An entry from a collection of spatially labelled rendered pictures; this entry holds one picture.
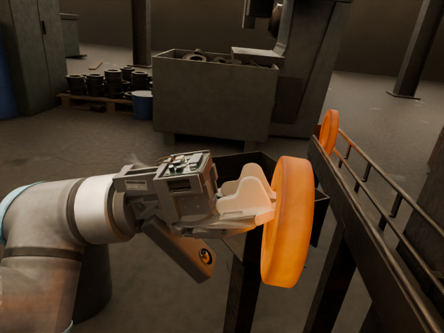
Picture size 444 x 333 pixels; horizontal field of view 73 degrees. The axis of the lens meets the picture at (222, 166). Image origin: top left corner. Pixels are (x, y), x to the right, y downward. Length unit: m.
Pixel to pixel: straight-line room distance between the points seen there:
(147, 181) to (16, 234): 0.17
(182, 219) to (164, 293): 1.03
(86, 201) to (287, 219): 0.23
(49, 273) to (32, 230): 0.06
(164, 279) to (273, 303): 0.48
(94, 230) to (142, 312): 0.95
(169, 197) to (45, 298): 0.18
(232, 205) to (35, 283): 0.24
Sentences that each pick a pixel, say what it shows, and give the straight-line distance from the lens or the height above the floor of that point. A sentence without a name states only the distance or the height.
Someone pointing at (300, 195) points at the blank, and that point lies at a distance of 0.31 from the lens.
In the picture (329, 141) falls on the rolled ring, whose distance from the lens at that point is 1.20.
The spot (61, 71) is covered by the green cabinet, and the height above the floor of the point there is 0.37.
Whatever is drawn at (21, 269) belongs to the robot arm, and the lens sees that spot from 0.43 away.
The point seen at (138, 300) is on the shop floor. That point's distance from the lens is 1.36.
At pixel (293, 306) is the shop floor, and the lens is 1.40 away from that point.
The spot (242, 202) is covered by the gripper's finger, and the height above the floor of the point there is 0.85.
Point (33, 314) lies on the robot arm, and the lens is 0.41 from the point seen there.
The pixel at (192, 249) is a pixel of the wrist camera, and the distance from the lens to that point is 0.41.
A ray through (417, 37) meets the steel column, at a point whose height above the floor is 1.10.
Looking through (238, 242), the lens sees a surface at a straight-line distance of 0.68.
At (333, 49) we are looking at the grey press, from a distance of 3.10.
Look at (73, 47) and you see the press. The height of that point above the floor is 0.22.
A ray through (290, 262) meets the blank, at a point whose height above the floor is 0.83.
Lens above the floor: 1.03
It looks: 26 degrees down
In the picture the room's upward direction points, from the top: 6 degrees clockwise
